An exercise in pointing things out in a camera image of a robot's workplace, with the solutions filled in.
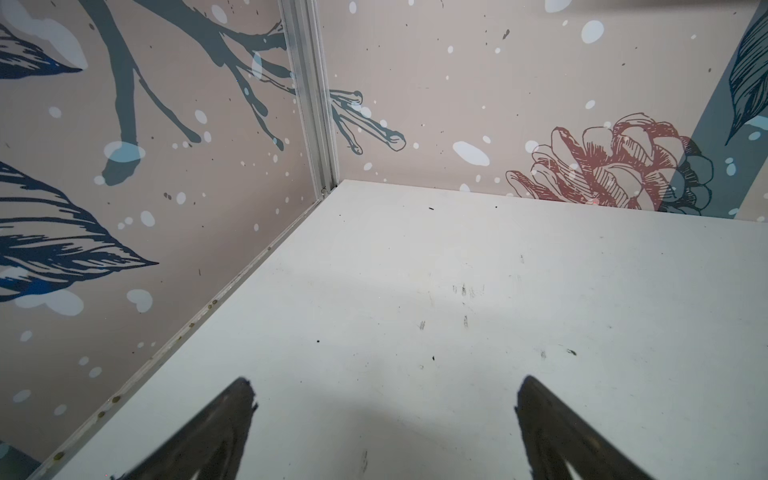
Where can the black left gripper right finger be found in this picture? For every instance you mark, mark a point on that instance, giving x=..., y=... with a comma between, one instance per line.
x=559, y=444

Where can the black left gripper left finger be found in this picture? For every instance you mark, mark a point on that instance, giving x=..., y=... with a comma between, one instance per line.
x=210, y=445

